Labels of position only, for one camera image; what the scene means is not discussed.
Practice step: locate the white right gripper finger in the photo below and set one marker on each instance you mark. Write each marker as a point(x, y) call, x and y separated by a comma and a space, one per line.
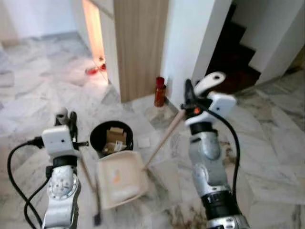
point(209, 82)

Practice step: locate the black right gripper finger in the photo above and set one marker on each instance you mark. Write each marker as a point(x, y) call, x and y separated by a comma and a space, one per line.
point(189, 90)

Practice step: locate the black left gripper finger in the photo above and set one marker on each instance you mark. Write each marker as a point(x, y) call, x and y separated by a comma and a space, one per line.
point(73, 123)

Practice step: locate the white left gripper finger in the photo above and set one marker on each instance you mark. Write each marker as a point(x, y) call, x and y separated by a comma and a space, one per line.
point(62, 116)

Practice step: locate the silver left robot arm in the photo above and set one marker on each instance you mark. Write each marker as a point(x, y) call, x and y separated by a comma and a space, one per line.
point(61, 191)

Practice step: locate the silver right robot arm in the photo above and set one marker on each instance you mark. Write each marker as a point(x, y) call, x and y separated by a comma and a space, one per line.
point(209, 162)

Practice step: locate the small red floor object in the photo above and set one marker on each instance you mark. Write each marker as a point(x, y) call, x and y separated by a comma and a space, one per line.
point(93, 70)

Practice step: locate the black round trash bin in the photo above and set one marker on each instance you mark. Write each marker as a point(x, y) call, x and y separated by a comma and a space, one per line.
point(96, 138)

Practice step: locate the red bottle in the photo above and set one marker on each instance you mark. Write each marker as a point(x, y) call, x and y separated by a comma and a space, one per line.
point(159, 93)

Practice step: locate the dark staircase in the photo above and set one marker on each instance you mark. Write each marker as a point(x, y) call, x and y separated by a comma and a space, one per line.
point(233, 62)

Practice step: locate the brown cardboard piece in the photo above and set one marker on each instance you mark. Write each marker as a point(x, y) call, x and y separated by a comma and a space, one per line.
point(116, 136)

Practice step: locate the white paper scrap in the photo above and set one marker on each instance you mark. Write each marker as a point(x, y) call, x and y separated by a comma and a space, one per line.
point(143, 142)

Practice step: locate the wooden cabinet panel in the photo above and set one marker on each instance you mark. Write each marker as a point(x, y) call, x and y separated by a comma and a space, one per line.
point(140, 47)

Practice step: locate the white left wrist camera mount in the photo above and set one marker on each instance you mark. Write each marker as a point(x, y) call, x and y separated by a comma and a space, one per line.
point(57, 140)

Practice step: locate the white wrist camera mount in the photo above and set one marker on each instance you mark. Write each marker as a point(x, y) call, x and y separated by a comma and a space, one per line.
point(222, 104)
point(57, 140)

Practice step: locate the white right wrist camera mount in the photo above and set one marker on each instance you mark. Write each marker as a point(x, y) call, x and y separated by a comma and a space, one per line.
point(222, 104)

